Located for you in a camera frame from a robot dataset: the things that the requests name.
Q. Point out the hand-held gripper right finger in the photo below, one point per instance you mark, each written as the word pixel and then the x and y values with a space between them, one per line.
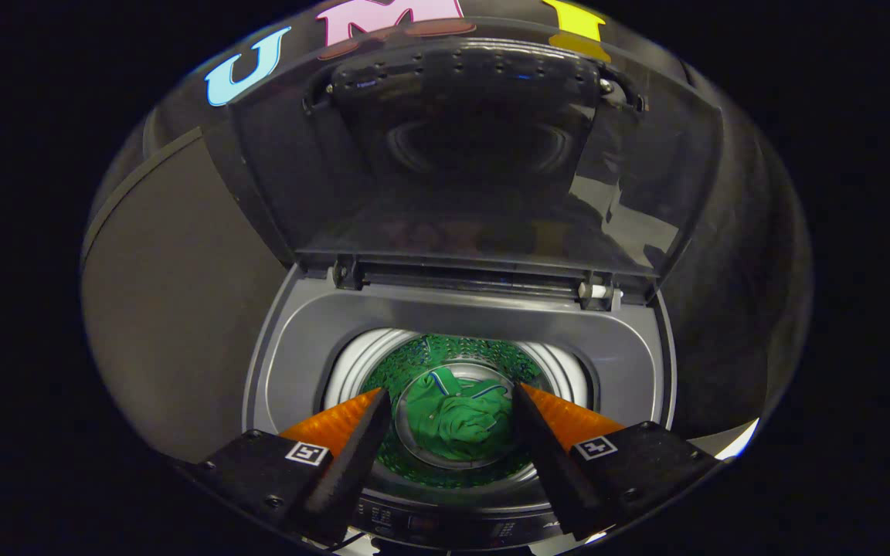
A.
pixel 553 475

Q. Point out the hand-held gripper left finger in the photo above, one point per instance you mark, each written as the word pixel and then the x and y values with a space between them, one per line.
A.
pixel 344 475

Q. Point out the green polo shirt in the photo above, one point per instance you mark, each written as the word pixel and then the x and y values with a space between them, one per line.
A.
pixel 453 421

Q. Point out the dark glass washing machine lid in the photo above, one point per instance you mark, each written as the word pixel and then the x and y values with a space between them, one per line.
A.
pixel 453 201

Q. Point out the grey square table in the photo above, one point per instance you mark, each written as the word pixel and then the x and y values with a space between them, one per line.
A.
pixel 174 309

